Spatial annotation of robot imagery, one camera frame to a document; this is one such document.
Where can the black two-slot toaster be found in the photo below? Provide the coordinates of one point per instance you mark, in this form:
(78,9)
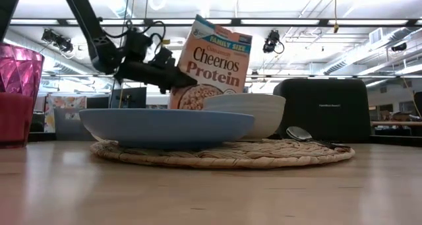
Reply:
(329,109)

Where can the wooden background table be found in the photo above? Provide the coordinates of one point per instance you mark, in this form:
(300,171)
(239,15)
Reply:
(395,123)

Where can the blue round plate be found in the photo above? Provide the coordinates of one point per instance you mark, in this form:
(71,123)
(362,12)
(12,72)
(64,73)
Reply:
(165,126)

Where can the pink faceted drinking glass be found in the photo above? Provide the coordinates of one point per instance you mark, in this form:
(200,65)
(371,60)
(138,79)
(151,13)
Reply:
(16,103)

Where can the grey storage bin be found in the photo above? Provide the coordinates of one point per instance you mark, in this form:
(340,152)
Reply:
(66,129)

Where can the black ceiling truss beam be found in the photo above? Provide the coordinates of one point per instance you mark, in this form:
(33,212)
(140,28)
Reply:
(235,21)

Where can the black ceiling camera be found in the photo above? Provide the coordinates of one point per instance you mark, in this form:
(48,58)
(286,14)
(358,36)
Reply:
(399,47)
(271,42)
(57,40)

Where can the colourful printed poster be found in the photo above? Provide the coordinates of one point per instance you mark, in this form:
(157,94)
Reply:
(62,103)

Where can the black computer monitor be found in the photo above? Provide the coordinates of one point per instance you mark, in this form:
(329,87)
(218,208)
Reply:
(132,98)

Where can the round woven straw placemat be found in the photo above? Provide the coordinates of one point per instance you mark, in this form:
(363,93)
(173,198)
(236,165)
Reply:
(230,155)

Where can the white ceramic bowl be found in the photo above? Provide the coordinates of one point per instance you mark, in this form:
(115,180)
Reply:
(260,116)

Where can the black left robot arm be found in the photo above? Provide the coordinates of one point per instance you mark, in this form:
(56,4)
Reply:
(95,43)

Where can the metal spoon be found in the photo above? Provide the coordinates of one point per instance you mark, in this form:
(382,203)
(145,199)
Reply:
(298,133)

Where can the Cinnamon Cheerios Protein cereal box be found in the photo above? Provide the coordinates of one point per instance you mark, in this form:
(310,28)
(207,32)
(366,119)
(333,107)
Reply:
(214,63)

